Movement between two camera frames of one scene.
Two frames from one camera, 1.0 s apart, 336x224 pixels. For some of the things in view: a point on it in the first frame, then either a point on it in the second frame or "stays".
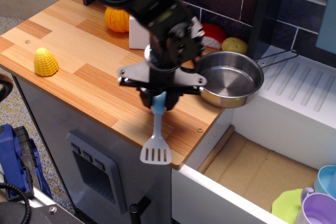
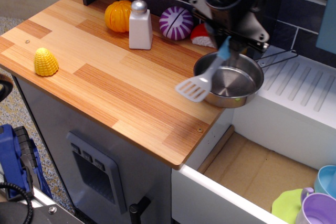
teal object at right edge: (326, 39) stays
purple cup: (316, 208) stays
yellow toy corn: (45, 63) stays
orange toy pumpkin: (117, 19) stays
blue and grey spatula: (157, 150) → (196, 88)
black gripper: (176, 82) → (241, 24)
